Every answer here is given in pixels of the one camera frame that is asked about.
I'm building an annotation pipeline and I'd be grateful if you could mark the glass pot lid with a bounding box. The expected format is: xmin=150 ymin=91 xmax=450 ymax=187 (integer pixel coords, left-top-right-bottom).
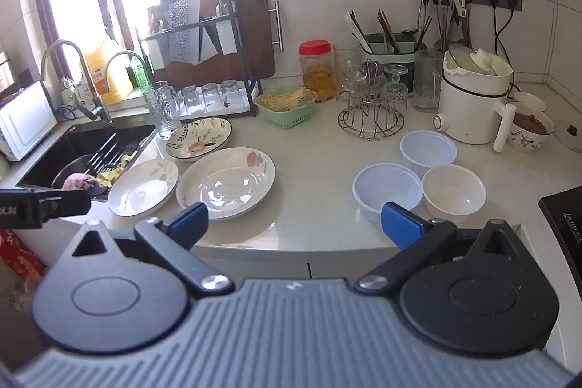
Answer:
xmin=552 ymin=119 xmax=582 ymax=153

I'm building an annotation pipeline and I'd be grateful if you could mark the clear inverted glass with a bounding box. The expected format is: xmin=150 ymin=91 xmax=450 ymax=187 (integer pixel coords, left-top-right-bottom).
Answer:
xmin=339 ymin=70 xmax=367 ymax=104

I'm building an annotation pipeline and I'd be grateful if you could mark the pink cloth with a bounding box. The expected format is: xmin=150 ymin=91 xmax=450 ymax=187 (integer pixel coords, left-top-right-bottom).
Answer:
xmin=61 ymin=173 xmax=98 ymax=192

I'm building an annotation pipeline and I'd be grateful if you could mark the black dish rack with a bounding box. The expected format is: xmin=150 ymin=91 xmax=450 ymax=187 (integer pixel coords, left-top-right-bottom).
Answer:
xmin=136 ymin=0 xmax=263 ymax=118

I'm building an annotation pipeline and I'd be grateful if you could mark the large white rose plate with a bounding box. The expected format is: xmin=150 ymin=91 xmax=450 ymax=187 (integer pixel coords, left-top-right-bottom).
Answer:
xmin=176 ymin=147 xmax=276 ymax=220

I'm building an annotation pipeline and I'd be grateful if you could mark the green bottle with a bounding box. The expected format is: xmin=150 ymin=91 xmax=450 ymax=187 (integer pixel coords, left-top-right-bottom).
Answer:
xmin=127 ymin=54 xmax=154 ymax=89

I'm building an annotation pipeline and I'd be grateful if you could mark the tall steel faucet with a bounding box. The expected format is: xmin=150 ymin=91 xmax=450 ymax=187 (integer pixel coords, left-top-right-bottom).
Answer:
xmin=41 ymin=39 xmax=114 ymax=126

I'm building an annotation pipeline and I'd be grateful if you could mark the black kitchen sink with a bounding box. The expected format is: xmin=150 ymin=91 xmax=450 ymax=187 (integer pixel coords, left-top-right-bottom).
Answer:
xmin=16 ymin=122 xmax=158 ymax=202

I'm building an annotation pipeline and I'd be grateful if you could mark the small inverted drinking glass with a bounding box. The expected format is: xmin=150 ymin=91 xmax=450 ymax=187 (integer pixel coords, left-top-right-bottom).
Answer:
xmin=200 ymin=83 xmax=223 ymax=112
xmin=179 ymin=85 xmax=202 ymax=115
xmin=220 ymin=80 xmax=247 ymax=110

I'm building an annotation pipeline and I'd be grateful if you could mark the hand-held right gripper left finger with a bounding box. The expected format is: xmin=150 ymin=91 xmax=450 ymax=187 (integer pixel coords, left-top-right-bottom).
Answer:
xmin=59 ymin=203 xmax=235 ymax=298

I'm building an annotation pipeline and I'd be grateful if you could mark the hanging kitchen utensils rack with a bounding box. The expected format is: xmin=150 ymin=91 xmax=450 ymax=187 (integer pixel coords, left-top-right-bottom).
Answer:
xmin=402 ymin=0 xmax=476 ymax=52

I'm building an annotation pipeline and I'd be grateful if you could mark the bundle of pale chopsticks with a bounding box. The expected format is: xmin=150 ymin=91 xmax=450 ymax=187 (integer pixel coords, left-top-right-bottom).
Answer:
xmin=344 ymin=11 xmax=374 ymax=55

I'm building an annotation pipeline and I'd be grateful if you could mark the black induction cooktop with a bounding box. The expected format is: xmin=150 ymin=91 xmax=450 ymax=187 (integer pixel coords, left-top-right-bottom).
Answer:
xmin=538 ymin=185 xmax=582 ymax=241

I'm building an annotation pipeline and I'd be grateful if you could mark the tall textured glass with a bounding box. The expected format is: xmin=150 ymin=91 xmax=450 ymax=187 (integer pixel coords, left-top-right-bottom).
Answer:
xmin=143 ymin=81 xmax=183 ymax=140

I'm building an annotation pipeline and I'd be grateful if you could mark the white electric cooker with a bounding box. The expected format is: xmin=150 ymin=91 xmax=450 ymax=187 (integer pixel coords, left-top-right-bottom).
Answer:
xmin=433 ymin=43 xmax=519 ymax=153

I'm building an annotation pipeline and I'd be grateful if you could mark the wooden cutting board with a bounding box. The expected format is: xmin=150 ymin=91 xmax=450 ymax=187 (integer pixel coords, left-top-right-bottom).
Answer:
xmin=164 ymin=0 xmax=285 ymax=91

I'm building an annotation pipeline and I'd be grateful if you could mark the glass pitcher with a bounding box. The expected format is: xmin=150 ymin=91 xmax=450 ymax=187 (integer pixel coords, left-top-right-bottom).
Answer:
xmin=412 ymin=49 xmax=443 ymax=113

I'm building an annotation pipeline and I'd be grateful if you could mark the purple-based inverted glass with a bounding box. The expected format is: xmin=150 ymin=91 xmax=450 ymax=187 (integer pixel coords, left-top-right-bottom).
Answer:
xmin=360 ymin=60 xmax=386 ymax=102

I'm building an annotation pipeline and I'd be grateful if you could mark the pale blue plastic bowl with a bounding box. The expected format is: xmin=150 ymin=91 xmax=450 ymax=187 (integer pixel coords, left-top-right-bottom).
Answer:
xmin=352 ymin=163 xmax=424 ymax=224
xmin=400 ymin=130 xmax=458 ymax=171

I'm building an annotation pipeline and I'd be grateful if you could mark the crystal stemmed glass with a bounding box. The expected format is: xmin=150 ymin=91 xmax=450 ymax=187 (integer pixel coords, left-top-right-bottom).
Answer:
xmin=383 ymin=64 xmax=409 ymax=113

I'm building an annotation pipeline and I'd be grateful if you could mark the small white bowl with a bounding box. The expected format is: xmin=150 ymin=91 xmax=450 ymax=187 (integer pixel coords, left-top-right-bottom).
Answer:
xmin=514 ymin=90 xmax=549 ymax=111

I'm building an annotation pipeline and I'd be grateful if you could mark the short steel faucet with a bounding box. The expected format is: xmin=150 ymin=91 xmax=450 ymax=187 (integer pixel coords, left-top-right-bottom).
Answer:
xmin=104 ymin=50 xmax=156 ymax=98

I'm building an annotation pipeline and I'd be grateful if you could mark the red-lidded plastic jar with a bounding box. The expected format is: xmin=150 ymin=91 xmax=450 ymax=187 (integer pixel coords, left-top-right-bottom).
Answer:
xmin=299 ymin=40 xmax=338 ymax=103

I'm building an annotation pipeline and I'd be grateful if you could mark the white cutting board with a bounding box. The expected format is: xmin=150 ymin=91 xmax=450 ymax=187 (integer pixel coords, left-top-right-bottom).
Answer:
xmin=191 ymin=0 xmax=237 ymax=66

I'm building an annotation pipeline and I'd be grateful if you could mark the black power cable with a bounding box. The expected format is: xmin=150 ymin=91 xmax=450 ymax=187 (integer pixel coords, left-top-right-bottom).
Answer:
xmin=492 ymin=0 xmax=523 ymax=98

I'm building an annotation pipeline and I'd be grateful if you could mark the small white leaf-rim plate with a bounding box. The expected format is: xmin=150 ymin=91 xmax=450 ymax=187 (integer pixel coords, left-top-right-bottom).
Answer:
xmin=107 ymin=159 xmax=180 ymax=217

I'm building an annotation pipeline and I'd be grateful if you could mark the red printed package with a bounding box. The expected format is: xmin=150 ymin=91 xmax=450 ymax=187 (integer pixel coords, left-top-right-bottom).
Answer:
xmin=0 ymin=229 xmax=47 ymax=293

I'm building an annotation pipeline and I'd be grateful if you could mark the white plastic bowl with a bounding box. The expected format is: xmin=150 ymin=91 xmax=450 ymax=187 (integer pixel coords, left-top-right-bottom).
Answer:
xmin=422 ymin=164 xmax=487 ymax=220

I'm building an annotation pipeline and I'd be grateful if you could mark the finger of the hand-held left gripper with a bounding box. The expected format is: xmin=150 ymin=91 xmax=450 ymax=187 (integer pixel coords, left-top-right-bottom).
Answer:
xmin=42 ymin=189 xmax=92 ymax=220

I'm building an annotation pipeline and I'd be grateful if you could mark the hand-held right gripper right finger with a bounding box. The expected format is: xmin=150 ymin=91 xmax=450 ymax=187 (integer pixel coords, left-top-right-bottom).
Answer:
xmin=355 ymin=201 xmax=523 ymax=294

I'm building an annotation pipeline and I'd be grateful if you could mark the bundle of brown chopsticks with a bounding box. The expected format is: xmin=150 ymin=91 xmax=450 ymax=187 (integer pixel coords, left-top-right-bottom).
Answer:
xmin=376 ymin=8 xmax=402 ymax=53

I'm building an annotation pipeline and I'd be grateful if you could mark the silver embossed sheet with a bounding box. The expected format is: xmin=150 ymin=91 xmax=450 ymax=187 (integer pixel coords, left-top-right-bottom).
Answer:
xmin=167 ymin=0 xmax=201 ymax=66

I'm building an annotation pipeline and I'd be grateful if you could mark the white box appliance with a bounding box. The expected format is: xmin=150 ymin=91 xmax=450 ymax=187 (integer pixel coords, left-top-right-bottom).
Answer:
xmin=0 ymin=81 xmax=59 ymax=162

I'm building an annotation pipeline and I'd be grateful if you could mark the round wire glass rack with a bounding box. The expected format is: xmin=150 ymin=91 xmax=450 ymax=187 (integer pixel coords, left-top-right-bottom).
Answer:
xmin=337 ymin=90 xmax=405 ymax=139

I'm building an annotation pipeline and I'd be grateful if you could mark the green basket of noodles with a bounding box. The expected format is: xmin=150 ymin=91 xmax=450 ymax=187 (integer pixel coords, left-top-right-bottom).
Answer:
xmin=255 ymin=85 xmax=318 ymax=129

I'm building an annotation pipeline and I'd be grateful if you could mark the yellow detergent bottle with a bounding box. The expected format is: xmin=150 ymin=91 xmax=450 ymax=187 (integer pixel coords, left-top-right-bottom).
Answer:
xmin=84 ymin=40 xmax=135 ymax=104

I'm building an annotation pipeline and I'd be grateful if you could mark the clear upright tumbler glass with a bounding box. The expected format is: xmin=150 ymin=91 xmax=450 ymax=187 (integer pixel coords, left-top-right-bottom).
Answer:
xmin=334 ymin=45 xmax=360 ymax=84

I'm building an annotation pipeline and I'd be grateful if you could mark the floral bowl with brown food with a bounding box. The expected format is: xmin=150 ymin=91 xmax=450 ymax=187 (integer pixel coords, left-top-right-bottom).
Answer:
xmin=506 ymin=101 xmax=555 ymax=155

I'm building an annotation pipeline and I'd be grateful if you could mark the green utensil holder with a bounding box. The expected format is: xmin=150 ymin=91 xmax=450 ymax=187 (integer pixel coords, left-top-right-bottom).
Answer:
xmin=361 ymin=32 xmax=418 ymax=93

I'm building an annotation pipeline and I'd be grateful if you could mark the leaf patterned floral plate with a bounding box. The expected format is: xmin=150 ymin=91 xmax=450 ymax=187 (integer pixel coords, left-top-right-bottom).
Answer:
xmin=164 ymin=117 xmax=232 ymax=161

